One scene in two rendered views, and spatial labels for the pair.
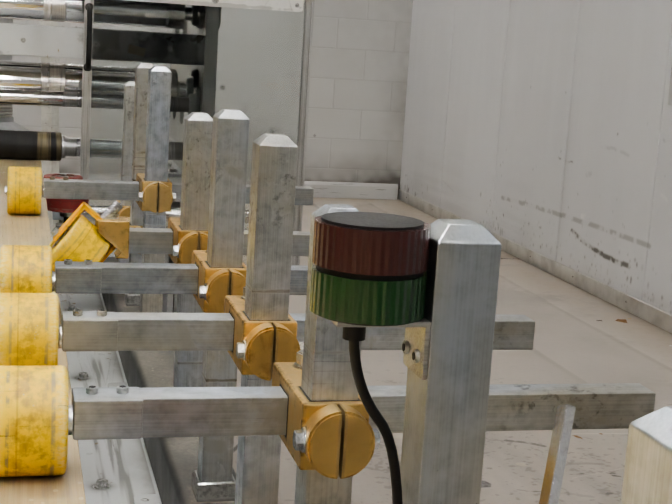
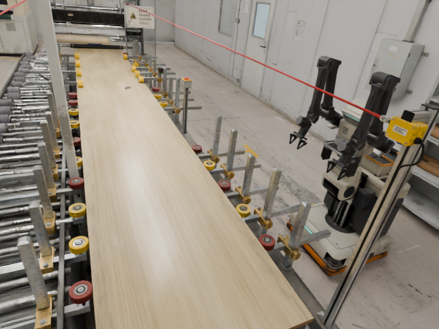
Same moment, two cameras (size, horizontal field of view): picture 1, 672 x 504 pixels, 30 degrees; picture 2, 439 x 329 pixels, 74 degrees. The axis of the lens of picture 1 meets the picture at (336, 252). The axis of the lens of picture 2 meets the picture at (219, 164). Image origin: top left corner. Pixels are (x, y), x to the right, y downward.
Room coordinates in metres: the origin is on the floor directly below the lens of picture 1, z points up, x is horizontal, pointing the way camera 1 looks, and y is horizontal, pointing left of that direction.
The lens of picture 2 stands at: (-2.74, -0.05, 1.90)
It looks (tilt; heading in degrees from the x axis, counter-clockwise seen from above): 30 degrees down; 347
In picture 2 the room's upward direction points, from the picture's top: 7 degrees clockwise
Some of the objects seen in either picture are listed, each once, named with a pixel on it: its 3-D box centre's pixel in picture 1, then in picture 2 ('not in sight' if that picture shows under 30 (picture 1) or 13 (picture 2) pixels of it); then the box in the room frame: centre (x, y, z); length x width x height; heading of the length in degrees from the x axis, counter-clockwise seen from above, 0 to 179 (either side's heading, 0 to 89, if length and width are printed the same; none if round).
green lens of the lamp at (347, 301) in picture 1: (368, 290); not in sight; (0.64, -0.02, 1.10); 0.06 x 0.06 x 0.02
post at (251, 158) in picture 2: not in sight; (245, 188); (-1.29, -0.56, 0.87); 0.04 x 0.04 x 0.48; 14
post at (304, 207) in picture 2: not in sight; (294, 241); (-1.77, -0.69, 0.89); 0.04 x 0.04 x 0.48; 14
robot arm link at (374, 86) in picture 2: not in sight; (368, 112); (-1.30, -1.21, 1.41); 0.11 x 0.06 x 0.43; 14
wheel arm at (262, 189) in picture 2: not in sight; (249, 192); (-1.23, -0.61, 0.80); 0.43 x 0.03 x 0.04; 104
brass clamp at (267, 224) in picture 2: not in sight; (262, 218); (-1.51, -0.62, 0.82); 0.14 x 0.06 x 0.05; 14
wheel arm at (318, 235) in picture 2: not in sight; (296, 242); (-1.72, -0.74, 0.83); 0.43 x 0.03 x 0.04; 104
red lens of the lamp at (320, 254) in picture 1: (371, 243); not in sight; (0.64, -0.02, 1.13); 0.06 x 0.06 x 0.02
